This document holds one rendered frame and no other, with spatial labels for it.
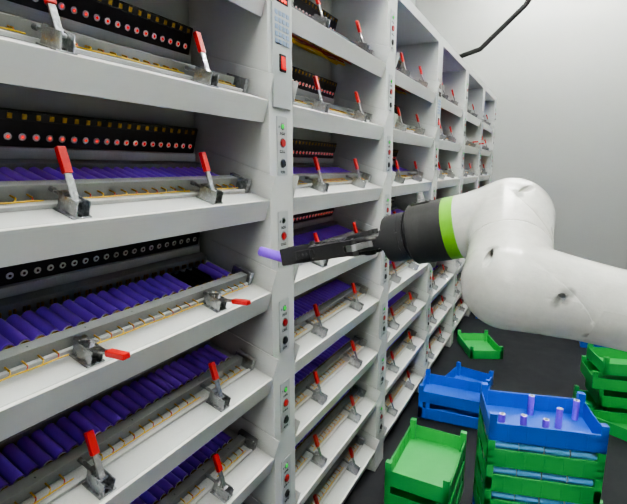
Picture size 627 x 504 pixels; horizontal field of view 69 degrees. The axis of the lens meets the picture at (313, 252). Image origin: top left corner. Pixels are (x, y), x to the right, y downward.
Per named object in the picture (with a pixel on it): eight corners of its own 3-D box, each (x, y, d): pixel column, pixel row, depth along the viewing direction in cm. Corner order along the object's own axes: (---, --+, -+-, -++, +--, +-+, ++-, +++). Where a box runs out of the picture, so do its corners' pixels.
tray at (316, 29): (382, 77, 150) (395, 33, 145) (286, 29, 97) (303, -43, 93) (329, 64, 158) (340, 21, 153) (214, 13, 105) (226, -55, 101)
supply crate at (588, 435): (581, 415, 141) (583, 391, 140) (606, 454, 122) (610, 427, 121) (479, 404, 148) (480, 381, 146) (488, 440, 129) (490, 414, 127)
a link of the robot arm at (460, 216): (559, 218, 67) (545, 154, 61) (565, 277, 58) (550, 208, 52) (462, 234, 74) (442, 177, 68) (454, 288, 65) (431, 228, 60)
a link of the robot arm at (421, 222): (448, 270, 64) (462, 259, 71) (432, 188, 63) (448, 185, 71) (407, 275, 67) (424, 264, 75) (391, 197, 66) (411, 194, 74)
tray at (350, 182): (378, 199, 157) (391, 160, 153) (288, 216, 105) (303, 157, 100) (328, 181, 165) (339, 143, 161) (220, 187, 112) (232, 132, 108)
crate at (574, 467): (578, 438, 143) (581, 415, 141) (603, 481, 123) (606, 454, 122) (477, 426, 149) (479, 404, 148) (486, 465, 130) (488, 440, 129)
